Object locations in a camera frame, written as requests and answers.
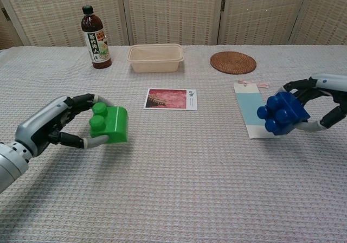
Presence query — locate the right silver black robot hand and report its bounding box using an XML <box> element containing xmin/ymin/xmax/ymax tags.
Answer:
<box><xmin>281</xmin><ymin>73</ymin><xmax>347</xmax><ymax>133</ymax></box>

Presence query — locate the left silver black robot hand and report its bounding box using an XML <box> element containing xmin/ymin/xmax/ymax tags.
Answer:
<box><xmin>15</xmin><ymin>93</ymin><xmax>114</xmax><ymax>157</ymax></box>

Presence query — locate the blue toy brick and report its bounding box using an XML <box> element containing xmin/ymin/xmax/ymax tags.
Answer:
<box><xmin>256</xmin><ymin>91</ymin><xmax>311</xmax><ymax>136</ymax></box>

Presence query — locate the green toy block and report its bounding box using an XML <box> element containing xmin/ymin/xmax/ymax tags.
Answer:
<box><xmin>88</xmin><ymin>101</ymin><xmax>130</xmax><ymax>145</ymax></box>

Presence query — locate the woven folding screen panel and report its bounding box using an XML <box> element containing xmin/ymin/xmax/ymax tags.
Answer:
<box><xmin>218</xmin><ymin>0</ymin><xmax>310</xmax><ymax>46</ymax></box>
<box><xmin>120</xmin><ymin>0</ymin><xmax>227</xmax><ymax>46</ymax></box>
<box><xmin>288</xmin><ymin>0</ymin><xmax>347</xmax><ymax>46</ymax></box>
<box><xmin>0</xmin><ymin>0</ymin><xmax>131</xmax><ymax>48</ymax></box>

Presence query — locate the blue white bookmark with tassel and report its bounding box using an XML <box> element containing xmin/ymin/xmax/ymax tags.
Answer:
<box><xmin>233</xmin><ymin>79</ymin><xmax>272</xmax><ymax>140</ymax></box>

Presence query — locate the brown folding screen panel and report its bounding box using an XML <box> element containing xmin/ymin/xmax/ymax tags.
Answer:
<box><xmin>0</xmin><ymin>0</ymin><xmax>27</xmax><ymax>50</ymax></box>

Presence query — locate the dark tea bottle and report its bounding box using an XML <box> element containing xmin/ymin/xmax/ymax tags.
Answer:
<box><xmin>80</xmin><ymin>5</ymin><xmax>113</xmax><ymax>69</ymax></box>

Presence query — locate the round brown woven coaster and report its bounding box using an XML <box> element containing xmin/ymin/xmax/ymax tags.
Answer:
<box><xmin>209</xmin><ymin>51</ymin><xmax>257</xmax><ymax>75</ymax></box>

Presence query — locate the red photo postcard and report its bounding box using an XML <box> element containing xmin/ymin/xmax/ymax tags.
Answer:
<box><xmin>143</xmin><ymin>88</ymin><xmax>198</xmax><ymax>111</ymax></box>

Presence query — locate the beige food container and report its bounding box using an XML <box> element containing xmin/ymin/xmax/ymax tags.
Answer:
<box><xmin>126</xmin><ymin>43</ymin><xmax>184</xmax><ymax>73</ymax></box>

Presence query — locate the beige woven tablecloth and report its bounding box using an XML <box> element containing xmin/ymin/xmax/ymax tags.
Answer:
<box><xmin>0</xmin><ymin>44</ymin><xmax>347</xmax><ymax>243</ymax></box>

